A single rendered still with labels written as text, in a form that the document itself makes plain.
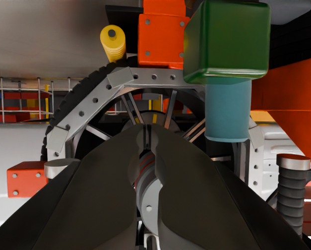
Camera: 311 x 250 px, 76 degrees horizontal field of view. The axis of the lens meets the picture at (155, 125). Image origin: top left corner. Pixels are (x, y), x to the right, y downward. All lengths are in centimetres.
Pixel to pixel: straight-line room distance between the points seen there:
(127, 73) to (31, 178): 33
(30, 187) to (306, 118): 80
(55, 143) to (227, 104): 38
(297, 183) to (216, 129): 15
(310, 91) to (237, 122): 39
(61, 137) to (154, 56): 28
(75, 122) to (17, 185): 19
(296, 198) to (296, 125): 46
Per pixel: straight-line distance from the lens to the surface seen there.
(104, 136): 60
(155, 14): 52
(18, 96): 541
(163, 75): 50
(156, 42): 50
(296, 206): 39
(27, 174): 56
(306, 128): 79
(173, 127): 99
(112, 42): 51
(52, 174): 28
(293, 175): 37
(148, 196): 37
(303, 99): 78
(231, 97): 40
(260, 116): 105
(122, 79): 48
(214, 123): 41
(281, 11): 72
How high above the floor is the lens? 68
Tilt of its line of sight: 4 degrees up
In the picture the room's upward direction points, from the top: 180 degrees counter-clockwise
